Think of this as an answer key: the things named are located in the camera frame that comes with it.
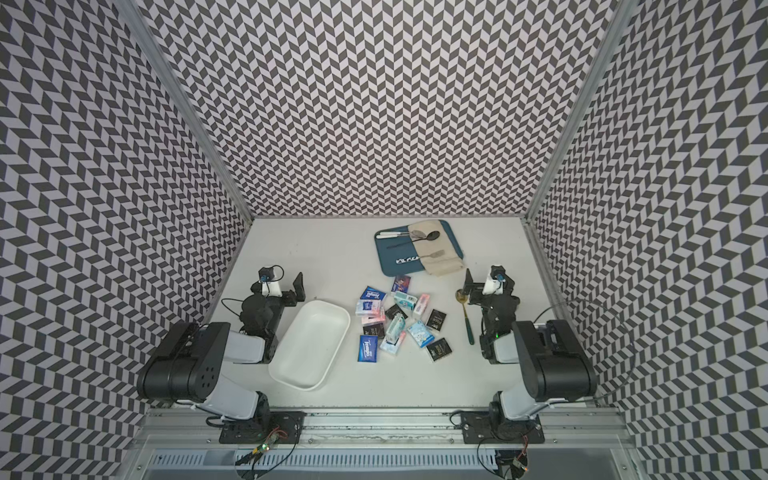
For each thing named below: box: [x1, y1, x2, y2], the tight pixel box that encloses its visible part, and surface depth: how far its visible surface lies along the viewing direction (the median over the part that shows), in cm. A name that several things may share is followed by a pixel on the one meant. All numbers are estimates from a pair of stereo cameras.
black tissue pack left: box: [363, 323, 385, 338], surface depth 89 cm
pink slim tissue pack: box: [413, 294, 430, 315], surface depth 91 cm
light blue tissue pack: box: [407, 320, 435, 348], surface depth 88 cm
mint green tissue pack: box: [385, 313, 406, 345], surface depth 84 cm
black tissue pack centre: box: [384, 303, 408, 320], surface depth 93 cm
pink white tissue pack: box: [362, 309, 386, 325], surface depth 90 cm
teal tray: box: [374, 219, 465, 277], surface depth 110 cm
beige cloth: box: [408, 219, 463, 275], surface depth 110 cm
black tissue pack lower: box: [426, 338, 453, 361], surface depth 86 cm
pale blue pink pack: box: [380, 331, 406, 356], surface depth 86 cm
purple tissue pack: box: [391, 275, 411, 294], surface depth 98 cm
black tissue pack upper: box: [426, 308, 447, 331], surface depth 91 cm
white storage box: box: [268, 299, 351, 391], surface depth 86 cm
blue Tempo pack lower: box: [357, 335, 379, 363], surface depth 84 cm
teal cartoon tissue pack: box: [394, 291, 418, 311], surface depth 93 cm
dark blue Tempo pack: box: [360, 285, 387, 301], surface depth 96 cm
